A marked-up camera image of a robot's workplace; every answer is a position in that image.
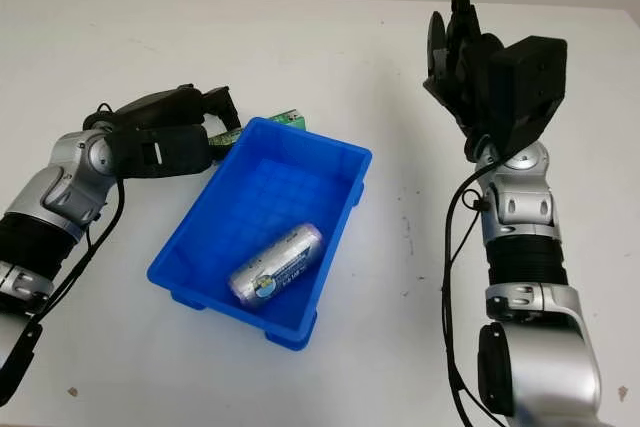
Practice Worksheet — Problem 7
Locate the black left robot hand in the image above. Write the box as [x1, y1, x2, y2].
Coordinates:
[82, 82, 243, 134]

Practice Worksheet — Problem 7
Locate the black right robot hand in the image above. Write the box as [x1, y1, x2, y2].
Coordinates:
[423, 0, 506, 161]

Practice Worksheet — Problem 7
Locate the green carton box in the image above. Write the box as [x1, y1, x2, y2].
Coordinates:
[207, 109, 307, 148]

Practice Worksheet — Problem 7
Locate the silver cylindrical can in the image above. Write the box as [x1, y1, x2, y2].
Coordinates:
[228, 222, 325, 309]

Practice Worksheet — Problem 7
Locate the blue plastic tray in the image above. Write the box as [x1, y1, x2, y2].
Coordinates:
[146, 116, 374, 352]

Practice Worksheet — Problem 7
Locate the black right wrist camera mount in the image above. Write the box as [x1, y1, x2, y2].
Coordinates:
[487, 35, 569, 153]

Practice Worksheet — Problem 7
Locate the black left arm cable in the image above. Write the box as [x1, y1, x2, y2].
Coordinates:
[27, 101, 126, 323]

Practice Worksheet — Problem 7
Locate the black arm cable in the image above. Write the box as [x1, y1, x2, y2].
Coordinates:
[440, 144, 519, 427]
[27, 101, 126, 323]

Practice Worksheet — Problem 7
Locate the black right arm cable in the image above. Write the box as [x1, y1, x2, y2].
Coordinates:
[440, 144, 519, 427]

